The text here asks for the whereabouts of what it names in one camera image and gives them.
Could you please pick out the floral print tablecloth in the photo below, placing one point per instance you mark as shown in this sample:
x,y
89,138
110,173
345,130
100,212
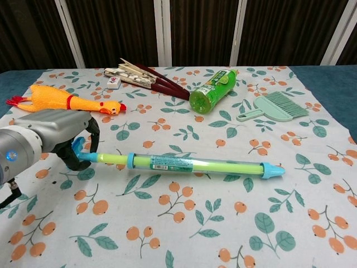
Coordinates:
x,y
195,223

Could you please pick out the green drink bottle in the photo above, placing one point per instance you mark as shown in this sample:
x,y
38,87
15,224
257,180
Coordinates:
x,y
214,89

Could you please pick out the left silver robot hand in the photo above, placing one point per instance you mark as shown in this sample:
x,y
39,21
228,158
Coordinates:
x,y
58,125

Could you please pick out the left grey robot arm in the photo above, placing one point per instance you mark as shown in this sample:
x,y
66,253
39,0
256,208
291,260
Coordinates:
x,y
19,156

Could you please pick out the yellow rubber chicken toy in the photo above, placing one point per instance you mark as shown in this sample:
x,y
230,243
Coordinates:
x,y
61,99

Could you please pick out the white partition frame post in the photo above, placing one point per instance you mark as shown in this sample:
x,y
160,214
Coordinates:
x,y
338,33
71,36
237,33
163,33

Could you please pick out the white mahjong tile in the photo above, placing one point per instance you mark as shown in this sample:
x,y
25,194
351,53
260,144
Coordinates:
x,y
113,83

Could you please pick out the folding paper fan maroon ribs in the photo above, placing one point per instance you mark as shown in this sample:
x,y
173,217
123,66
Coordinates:
x,y
139,78

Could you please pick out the blue green water gun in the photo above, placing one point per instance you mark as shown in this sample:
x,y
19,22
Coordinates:
x,y
195,164

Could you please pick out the mint green hand brush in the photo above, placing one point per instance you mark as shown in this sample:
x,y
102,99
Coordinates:
x,y
267,107

